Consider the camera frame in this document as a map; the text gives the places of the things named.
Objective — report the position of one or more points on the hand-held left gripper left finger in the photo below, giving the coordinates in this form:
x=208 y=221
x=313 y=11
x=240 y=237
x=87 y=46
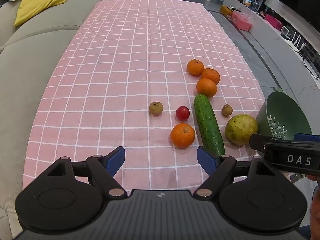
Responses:
x=115 y=160

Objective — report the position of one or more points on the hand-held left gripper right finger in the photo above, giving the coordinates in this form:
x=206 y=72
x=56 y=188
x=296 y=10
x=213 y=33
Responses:
x=206 y=160

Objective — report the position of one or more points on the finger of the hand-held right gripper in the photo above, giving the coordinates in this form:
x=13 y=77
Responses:
x=258 y=141
x=307 y=137

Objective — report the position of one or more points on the green plastic colander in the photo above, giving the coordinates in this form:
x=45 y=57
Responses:
x=285 y=115

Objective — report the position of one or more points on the orange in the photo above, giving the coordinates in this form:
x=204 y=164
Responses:
x=211 y=75
x=206 y=88
x=182 y=135
x=195 y=67

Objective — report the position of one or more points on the person's right hand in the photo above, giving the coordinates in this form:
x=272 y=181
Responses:
x=315 y=205

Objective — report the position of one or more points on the yellow-green guava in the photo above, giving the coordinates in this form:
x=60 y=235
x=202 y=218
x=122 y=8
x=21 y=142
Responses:
x=241 y=129

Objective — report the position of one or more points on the green cucumber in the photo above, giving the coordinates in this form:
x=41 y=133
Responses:
x=208 y=125

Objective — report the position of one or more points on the brown longan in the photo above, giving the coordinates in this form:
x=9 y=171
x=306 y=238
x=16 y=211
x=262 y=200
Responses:
x=156 y=108
x=227 y=110

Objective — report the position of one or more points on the red cherry tomato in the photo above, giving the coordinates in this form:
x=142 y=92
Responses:
x=182 y=113

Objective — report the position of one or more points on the pink checked tablecloth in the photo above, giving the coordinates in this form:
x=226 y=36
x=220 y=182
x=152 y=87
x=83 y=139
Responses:
x=112 y=67

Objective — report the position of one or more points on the white router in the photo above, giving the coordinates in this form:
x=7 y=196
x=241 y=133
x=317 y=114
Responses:
x=298 y=41

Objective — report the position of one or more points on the small white device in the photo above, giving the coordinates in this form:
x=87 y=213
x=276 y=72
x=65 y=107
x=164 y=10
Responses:
x=285 y=31

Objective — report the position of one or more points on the white tv bench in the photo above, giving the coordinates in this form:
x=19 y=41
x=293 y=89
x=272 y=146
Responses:
x=267 y=32

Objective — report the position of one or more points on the magenta box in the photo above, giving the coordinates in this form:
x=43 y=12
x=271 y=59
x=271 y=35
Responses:
x=273 y=21

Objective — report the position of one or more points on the pink storage box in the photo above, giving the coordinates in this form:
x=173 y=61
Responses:
x=241 y=21

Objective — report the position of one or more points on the beige sofa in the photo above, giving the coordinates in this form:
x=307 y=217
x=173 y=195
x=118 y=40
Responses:
x=32 y=62

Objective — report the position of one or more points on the yellow box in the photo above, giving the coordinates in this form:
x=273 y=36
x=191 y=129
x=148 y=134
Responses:
x=225 y=10

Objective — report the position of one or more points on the yellow cushion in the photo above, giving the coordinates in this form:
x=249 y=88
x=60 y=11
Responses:
x=37 y=3

